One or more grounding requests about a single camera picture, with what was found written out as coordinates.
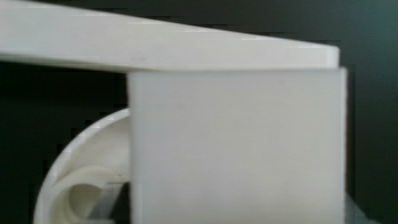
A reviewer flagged white stool leg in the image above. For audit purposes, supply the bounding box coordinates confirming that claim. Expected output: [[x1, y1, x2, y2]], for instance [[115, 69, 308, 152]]
[[127, 69, 346, 224]]

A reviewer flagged white right fence rail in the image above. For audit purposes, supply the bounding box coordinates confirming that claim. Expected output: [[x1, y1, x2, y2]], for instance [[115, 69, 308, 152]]
[[0, 0, 339, 72]]

